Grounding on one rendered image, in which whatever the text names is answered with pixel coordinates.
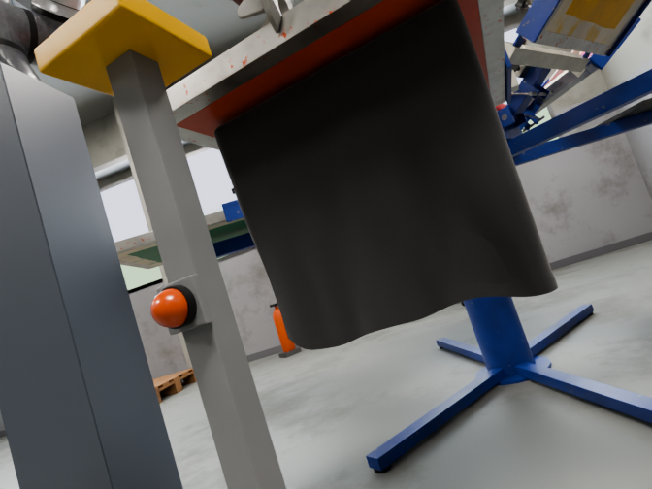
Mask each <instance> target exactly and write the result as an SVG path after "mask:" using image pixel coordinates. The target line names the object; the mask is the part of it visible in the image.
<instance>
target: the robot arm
mask: <svg viewBox="0 0 652 489"><path fill-rule="evenodd" d="M232 1H234V2H235V3H236V4H237V5H238V6H239V8H238V17H239V18H240V19H246V18H249V17H252V16H258V15H261V14H264V13H266V15H267V16H266V18H265V20H264V21H263V23H262V25H261V28H262V27H264V26H265V25H267V24H268V23H271V25H272V26H273V28H274V30H275V32H276V33H277V32H279V29H280V25H281V20H282V14H284V13H286V12H287V11H289V10H290V9H292V8H293V7H294V5H293V1H292V0H232ZM84 5H85V0H31V9H30V10H26V9H23V8H21V7H17V6H15V5H14V2H13V0H0V62H2V63H4V64H6V65H8V66H10V67H12V68H14V69H16V70H18V71H20V72H21V73H23V74H25V75H27V76H29V77H31V78H33V79H36V80H38V81H40V82H42V81H41V80H40V78H39V77H38V75H37V74H36V72H35V71H34V70H33V68H32V67H31V66H36V67H38V64H37V60H36V57H35V53H34V50H35V48H36V47H37V46H38V45H40V44H41V43H42V42H43V41H44V40H45V39H47V38H48V37H49V36H50V35H51V34H52V33H53V32H54V31H55V30H56V29H58V28H59V27H60V26H61V25H62V24H63V23H65V22H66V21H67V20H68V19H69V18H70V17H72V16H73V15H74V14H75V13H76V12H77V11H79V10H80V9H81V8H82V7H83V6H84ZM261 28H260V29H261Z"/></svg>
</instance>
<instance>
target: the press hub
mask: <svg viewBox="0 0 652 489"><path fill-rule="evenodd" d="M463 302H464V305H465V308H466V310H467V313H468V316H469V319H470V322H471V324H472V326H473V331H474V334H475V337H476V340H477V343H478V345H479V348H480V351H481V354H482V357H483V360H484V363H485V365H486V367H484V368H482V369H481V370H479V371H478V372H477V373H476V375H475V378H478V377H479V376H481V375H483V374H484V373H485V372H487V371H488V370H490V369H491V368H494V369H498V368H504V370H505V375H506V377H505V378H504V379H503V380H501V381H500V382H499V383H497V384H496V385H509V384H514V383H519V382H523V381H527V380H529V379H528V378H526V377H523V376H521V375H518V374H517V373H516V371H515V368H514V366H515V365H519V364H521V363H524V362H526V361H527V362H531V363H534V364H538V365H541V366H544V367H547V368H551V366H552V363H551V361H550V360H549V359H548V358H546V357H542V356H533V354H532V351H531V349H530V346H529V344H528V341H527V338H526V335H525V333H524V330H523V327H522V324H521V322H520V319H519V316H518V313H517V311H516V308H515V305H514V303H513V300H512V298H511V297H481V298H474V299H469V300H466V301H463Z"/></svg>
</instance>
